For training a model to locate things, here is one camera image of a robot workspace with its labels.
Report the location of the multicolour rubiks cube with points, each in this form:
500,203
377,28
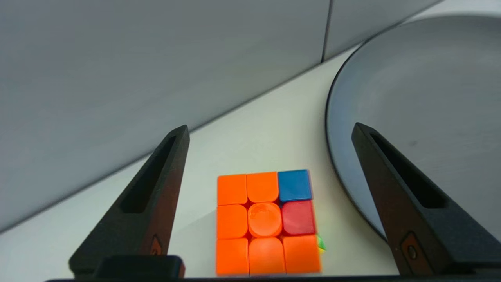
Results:
266,225

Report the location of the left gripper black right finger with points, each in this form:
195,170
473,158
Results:
415,211

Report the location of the grey round plate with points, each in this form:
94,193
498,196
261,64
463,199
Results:
422,98

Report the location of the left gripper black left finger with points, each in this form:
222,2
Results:
148,211

